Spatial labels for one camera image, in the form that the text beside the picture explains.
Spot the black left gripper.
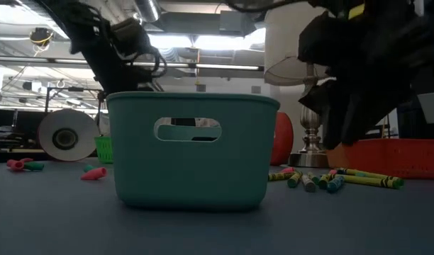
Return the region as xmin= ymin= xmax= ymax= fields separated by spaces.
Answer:
xmin=96 ymin=16 xmax=168 ymax=95

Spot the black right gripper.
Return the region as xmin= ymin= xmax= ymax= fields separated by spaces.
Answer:
xmin=297 ymin=0 xmax=434 ymax=150

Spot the yellow-green crayon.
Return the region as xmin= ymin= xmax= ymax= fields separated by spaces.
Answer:
xmin=337 ymin=167 xmax=374 ymax=178
xmin=339 ymin=174 xmax=404 ymax=190

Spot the green-yellow crayon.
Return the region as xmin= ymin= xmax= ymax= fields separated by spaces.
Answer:
xmin=317 ymin=171 xmax=333 ymax=190

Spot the blue crayon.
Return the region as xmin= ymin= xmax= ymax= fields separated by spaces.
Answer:
xmin=325 ymin=176 xmax=346 ymax=193

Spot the red mesh basket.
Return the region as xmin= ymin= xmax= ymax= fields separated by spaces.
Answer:
xmin=325 ymin=137 xmax=434 ymax=180

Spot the grey crayon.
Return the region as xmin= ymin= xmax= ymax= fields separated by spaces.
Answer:
xmin=301 ymin=174 xmax=318 ymax=193

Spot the green mesh basket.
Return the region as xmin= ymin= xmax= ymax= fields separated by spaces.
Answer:
xmin=94 ymin=136 xmax=115 ymax=164

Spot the white shade table lamp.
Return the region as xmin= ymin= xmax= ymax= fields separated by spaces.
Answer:
xmin=263 ymin=0 xmax=331 ymax=168

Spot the long ceiling light strip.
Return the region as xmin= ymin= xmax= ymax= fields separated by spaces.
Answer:
xmin=0 ymin=56 xmax=265 ymax=71

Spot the large white paper roll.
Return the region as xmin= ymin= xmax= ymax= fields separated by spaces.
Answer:
xmin=38 ymin=108 xmax=294 ymax=166

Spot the teal plastic bin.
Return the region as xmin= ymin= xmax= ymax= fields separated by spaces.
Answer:
xmin=106 ymin=91 xmax=281 ymax=213

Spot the silver ceiling air duct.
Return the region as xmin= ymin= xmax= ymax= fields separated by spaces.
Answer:
xmin=132 ymin=0 xmax=162 ymax=23

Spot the black background gantry frame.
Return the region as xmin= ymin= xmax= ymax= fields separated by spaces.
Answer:
xmin=44 ymin=86 xmax=104 ymax=118

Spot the yellow cable reel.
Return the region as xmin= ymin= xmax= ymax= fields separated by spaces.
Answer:
xmin=28 ymin=27 xmax=55 ymax=47

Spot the grey ceiling duct box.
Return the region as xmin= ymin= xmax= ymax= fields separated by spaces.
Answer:
xmin=142 ymin=9 xmax=257 ymax=38

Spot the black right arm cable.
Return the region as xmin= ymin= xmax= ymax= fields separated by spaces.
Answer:
xmin=225 ymin=0 xmax=312 ymax=14

